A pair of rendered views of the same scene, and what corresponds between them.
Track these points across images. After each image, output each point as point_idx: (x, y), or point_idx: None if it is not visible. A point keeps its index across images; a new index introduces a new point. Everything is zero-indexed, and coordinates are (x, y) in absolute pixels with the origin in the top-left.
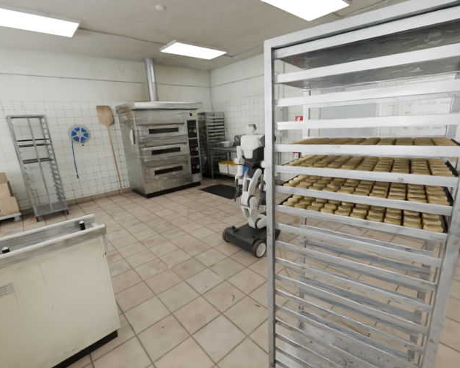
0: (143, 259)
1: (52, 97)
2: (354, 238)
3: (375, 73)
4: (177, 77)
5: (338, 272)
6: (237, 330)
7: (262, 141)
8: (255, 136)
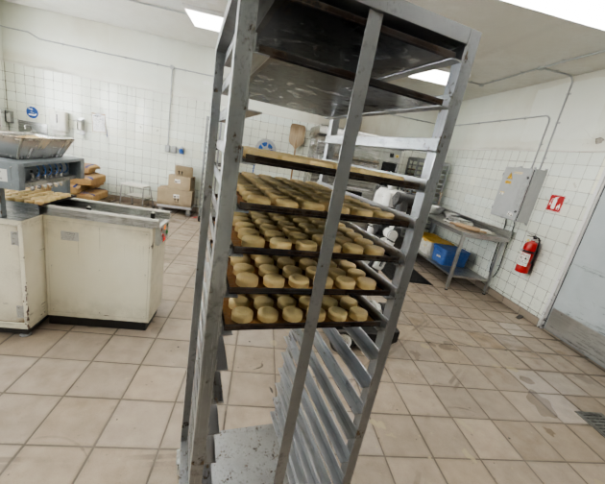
0: None
1: (254, 107)
2: (319, 339)
3: (286, 90)
4: None
5: (416, 431)
6: (225, 394)
7: (394, 199)
8: (389, 191)
